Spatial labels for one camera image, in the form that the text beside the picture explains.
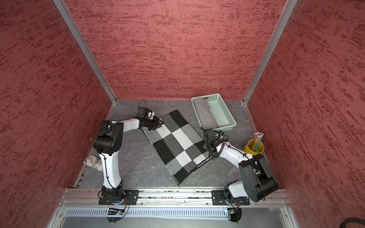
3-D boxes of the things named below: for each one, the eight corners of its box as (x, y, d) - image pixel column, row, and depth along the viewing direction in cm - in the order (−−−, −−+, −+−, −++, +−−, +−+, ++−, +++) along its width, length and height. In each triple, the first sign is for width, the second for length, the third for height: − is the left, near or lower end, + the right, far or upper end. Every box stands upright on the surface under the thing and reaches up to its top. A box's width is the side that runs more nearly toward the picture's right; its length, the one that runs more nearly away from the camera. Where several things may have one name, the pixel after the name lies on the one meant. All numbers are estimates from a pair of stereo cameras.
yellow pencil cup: (240, 155, 93) (247, 146, 82) (243, 146, 97) (250, 136, 86) (254, 162, 90) (263, 153, 79) (256, 152, 94) (266, 143, 83)
